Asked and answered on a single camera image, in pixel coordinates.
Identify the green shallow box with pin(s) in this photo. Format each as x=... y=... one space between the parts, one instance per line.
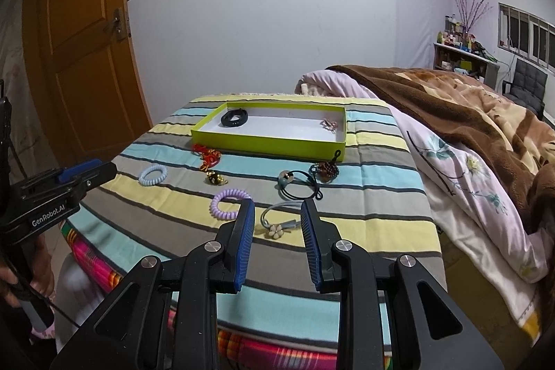
x=282 y=144

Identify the purple flower branches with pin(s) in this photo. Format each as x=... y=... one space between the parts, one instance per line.
x=470 y=12

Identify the pink floral quilt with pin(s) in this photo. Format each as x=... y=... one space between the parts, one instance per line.
x=455 y=179

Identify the brown fleece blanket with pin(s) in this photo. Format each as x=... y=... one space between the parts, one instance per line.
x=477 y=114

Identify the pink plaid blanket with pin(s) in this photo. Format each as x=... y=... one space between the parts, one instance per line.
x=99 y=261

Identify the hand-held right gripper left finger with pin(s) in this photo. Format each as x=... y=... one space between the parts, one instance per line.
x=245 y=244

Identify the wooden door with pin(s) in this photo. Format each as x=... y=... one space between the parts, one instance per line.
x=86 y=71

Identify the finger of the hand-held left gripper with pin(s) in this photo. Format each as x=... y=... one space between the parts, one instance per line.
x=102 y=175
x=73 y=173

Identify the striped bed sheet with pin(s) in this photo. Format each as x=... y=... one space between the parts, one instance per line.
x=368 y=188

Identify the black wrist band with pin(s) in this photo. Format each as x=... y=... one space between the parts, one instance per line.
x=225 y=120

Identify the white shelf unit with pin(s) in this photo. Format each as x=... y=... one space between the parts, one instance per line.
x=446 y=58

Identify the window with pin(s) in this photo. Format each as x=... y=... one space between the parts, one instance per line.
x=520 y=32

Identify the black office chair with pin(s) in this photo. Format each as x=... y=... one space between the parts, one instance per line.
x=527 y=81

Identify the metal door lock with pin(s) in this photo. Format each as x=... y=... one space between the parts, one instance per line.
x=117 y=23

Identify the row of bottles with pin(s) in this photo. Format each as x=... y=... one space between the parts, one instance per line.
x=455 y=36

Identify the person's left hand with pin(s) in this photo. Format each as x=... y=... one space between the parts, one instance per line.
x=43 y=266

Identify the pink bow hair clip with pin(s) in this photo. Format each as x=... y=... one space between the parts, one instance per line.
x=329 y=124

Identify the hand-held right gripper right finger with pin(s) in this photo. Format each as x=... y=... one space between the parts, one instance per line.
x=310 y=244

